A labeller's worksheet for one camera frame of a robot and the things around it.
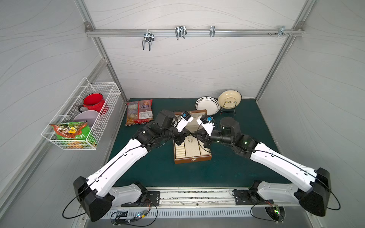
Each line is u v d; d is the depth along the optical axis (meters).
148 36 0.78
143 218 0.68
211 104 1.16
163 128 0.52
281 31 0.77
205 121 0.57
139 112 1.06
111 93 0.71
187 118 0.59
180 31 0.77
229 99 1.01
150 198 0.73
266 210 0.70
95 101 0.66
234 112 1.11
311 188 0.40
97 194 0.38
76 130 0.54
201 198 0.75
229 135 0.54
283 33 0.76
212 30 0.73
